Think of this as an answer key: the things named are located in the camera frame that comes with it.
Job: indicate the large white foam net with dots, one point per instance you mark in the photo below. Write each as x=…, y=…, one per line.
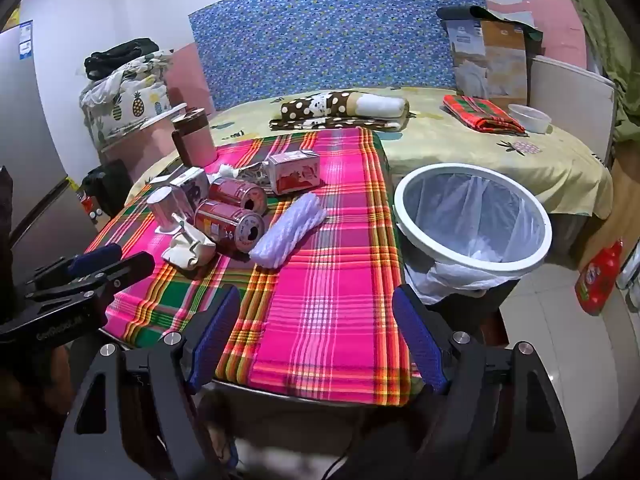
x=287, y=230

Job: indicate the pineapple print bag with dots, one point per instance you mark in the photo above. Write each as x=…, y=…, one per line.
x=135, y=105

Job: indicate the pink plaid tablecloth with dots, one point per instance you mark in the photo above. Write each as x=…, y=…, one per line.
x=325, y=270

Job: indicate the white flat card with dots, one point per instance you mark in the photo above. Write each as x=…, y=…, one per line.
x=160, y=180

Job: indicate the blue floral headboard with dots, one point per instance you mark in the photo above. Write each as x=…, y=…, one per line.
x=325, y=35

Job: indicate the white plastic yogurt cup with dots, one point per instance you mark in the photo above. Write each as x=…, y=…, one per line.
x=162, y=207

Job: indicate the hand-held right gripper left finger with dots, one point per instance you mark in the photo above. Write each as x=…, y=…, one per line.
x=212, y=345

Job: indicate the cardboard box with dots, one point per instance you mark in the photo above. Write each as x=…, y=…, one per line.
x=500, y=60

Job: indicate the black floor bag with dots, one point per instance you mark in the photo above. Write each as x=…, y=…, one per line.
x=107, y=182

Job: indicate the rolled white pillow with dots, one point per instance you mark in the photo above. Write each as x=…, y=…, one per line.
x=380, y=105

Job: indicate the white round trash bin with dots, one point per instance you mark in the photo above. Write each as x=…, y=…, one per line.
x=480, y=265

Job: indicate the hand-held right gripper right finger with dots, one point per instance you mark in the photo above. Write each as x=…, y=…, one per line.
x=422, y=345

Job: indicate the purple small drink carton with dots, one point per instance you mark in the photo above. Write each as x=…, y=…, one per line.
x=192, y=187

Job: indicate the pink tumbler brown lid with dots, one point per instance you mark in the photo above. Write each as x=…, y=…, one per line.
x=192, y=137

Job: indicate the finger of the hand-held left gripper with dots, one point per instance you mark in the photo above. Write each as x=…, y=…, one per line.
x=95, y=256
x=125, y=267

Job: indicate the red plastic bag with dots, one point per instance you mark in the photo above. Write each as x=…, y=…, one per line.
x=597, y=280

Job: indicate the clear plastic bin liner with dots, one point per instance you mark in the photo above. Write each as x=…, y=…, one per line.
x=475, y=210

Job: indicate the white bowl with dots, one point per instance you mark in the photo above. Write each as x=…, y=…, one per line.
x=530, y=119

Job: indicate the red plaid folded cloth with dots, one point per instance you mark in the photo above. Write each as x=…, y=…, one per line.
x=480, y=112

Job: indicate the pink cabinet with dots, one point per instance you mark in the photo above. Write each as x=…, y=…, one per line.
x=150, y=145

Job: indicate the yellow printed bed sheet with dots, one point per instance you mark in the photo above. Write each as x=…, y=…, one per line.
x=450, y=145

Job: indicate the red printed packet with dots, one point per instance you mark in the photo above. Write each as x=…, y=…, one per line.
x=89, y=206

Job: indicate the white bed end panel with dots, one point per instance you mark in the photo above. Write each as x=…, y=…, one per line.
x=570, y=105

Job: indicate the red drink can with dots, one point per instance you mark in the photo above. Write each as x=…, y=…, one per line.
x=220, y=222
x=232, y=192

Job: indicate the white wrapper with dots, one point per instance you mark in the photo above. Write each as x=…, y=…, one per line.
x=190, y=250

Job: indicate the brown polka dot blanket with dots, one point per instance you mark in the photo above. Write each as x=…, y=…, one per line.
x=300, y=107

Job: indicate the pink milk carton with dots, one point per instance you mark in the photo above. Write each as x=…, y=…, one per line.
x=295, y=175

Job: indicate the silver refrigerator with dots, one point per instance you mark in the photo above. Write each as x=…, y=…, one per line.
x=30, y=135

